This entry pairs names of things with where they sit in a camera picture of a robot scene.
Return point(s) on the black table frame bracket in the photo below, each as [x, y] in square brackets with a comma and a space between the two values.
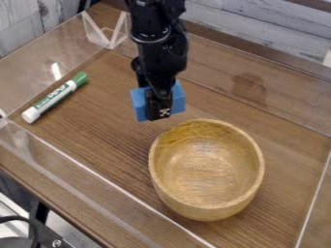
[47, 238]

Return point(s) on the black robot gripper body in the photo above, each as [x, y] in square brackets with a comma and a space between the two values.
[162, 57]

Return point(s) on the green and white marker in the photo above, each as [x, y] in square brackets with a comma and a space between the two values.
[58, 95]

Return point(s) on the blue rectangular block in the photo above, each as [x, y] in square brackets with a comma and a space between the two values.
[178, 101]

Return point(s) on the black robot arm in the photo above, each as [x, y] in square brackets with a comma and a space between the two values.
[154, 14]

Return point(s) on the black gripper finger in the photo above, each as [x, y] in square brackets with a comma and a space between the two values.
[158, 107]

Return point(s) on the light brown wooden bowl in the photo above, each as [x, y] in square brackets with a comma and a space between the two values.
[207, 169]

